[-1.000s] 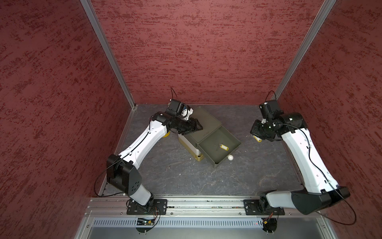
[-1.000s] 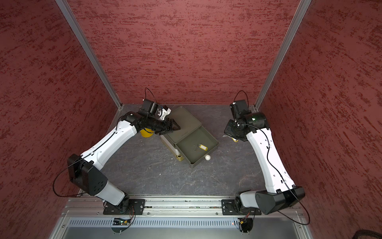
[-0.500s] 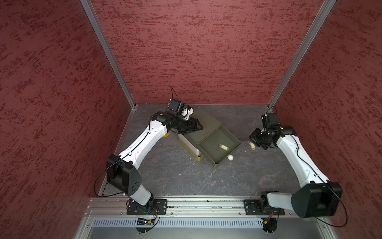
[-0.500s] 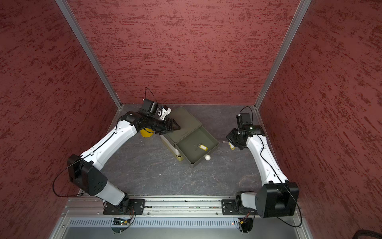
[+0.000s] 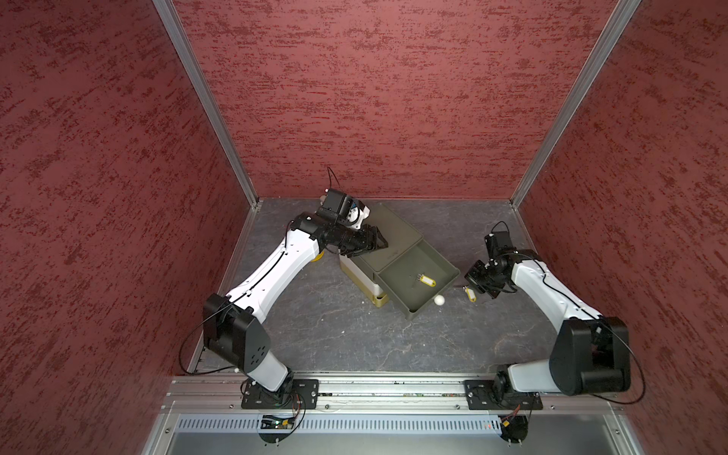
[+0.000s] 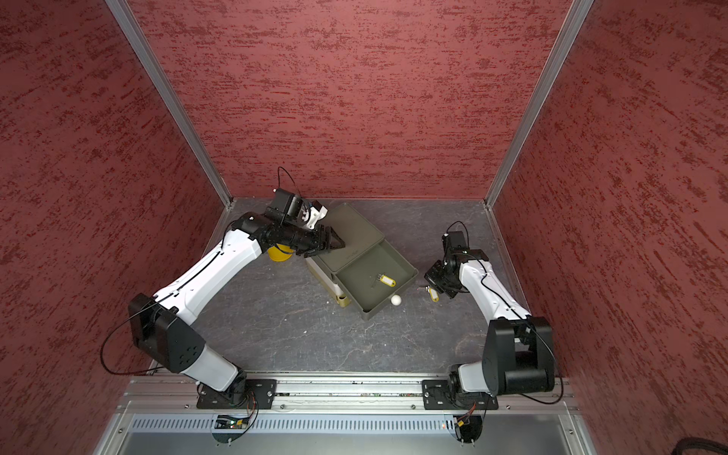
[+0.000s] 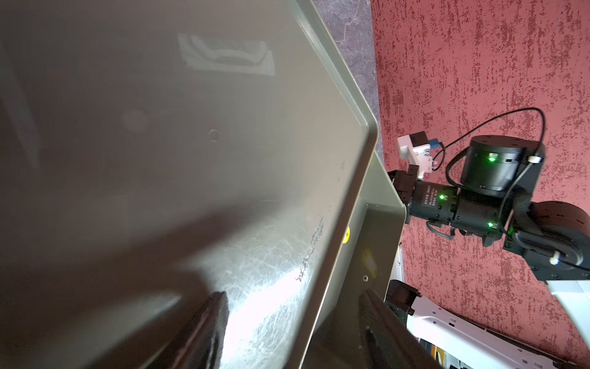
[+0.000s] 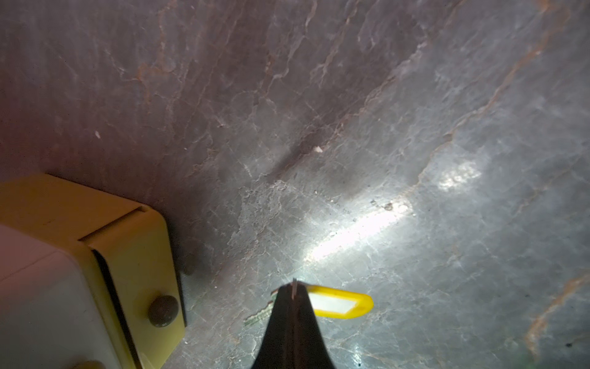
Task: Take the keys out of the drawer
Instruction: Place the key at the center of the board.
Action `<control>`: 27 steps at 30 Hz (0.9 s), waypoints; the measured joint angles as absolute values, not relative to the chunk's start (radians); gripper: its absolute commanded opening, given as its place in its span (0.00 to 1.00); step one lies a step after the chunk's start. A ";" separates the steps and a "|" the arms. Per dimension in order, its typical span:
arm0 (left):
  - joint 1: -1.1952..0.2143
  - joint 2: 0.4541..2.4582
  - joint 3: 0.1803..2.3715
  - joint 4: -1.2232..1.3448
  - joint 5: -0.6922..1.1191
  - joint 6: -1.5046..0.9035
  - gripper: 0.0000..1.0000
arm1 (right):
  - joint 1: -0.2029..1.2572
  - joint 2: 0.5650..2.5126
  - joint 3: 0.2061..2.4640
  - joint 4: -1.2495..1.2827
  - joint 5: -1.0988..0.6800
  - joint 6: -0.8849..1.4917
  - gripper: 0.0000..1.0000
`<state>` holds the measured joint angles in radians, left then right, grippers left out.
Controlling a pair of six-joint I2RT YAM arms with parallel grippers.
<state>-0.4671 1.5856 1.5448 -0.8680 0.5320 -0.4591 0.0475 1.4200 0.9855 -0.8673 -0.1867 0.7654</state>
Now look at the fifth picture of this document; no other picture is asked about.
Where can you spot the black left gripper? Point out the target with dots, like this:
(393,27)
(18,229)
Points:
(368,242)

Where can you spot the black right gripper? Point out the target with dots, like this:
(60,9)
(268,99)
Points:
(472,278)

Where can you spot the silver key yellow tag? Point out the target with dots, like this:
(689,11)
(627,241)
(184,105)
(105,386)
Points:
(426,280)
(472,297)

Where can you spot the olive three-drawer desk organizer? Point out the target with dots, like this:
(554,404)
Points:
(373,272)

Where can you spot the olive top drawer white knob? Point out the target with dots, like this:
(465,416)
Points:
(410,297)

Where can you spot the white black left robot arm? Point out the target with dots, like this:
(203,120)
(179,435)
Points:
(232,325)

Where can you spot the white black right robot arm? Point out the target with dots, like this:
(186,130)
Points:
(591,354)

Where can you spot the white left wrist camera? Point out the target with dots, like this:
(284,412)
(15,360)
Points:
(358,213)

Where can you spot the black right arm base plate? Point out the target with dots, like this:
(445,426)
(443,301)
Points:
(497,395)

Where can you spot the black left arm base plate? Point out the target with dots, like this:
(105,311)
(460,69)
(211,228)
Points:
(295,395)

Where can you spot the aluminium front rail frame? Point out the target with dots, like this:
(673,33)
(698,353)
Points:
(381,413)

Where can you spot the left aluminium corner post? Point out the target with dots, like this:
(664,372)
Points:
(184,50)

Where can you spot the aluminium corner post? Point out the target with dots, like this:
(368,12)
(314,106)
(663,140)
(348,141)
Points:
(601,51)
(184,50)

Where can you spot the right aluminium corner post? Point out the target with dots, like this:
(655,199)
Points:
(601,51)

